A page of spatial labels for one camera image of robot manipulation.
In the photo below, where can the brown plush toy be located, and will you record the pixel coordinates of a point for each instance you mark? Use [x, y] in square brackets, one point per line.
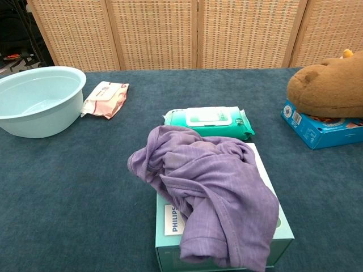
[326, 85]

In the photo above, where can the teal Philips cardboard box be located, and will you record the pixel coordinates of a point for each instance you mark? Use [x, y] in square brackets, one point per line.
[283, 235]

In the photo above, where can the blue cookie box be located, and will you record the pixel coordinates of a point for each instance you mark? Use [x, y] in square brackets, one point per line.
[326, 133]

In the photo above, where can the light blue plastic basin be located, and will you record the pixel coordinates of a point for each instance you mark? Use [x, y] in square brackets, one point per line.
[37, 113]

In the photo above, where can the yellow plush toy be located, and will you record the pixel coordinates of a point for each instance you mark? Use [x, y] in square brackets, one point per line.
[347, 54]

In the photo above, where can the green wet wipes pack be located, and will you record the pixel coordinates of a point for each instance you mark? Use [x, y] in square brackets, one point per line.
[210, 119]

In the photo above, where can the purple cloth garment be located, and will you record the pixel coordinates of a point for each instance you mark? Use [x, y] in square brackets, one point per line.
[215, 184]

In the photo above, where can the pink wet wipes pack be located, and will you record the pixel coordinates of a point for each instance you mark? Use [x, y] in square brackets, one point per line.
[106, 97]

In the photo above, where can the woven wooden folding screen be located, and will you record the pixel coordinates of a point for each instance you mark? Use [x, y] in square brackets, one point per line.
[156, 34]

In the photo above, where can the black stand with legs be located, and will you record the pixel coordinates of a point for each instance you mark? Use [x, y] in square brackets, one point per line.
[31, 42]

